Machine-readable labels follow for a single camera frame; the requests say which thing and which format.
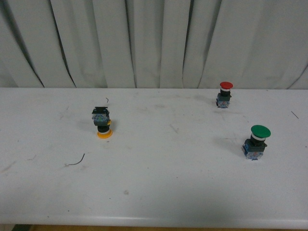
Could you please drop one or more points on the red push button switch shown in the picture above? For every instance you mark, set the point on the red push button switch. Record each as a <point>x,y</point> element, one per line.
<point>223,98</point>

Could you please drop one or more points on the yellow push button switch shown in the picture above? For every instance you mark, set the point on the yellow push button switch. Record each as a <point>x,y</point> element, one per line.
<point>101,119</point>

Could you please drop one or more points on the green push button switch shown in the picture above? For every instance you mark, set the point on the green push button switch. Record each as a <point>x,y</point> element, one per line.
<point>254,147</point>

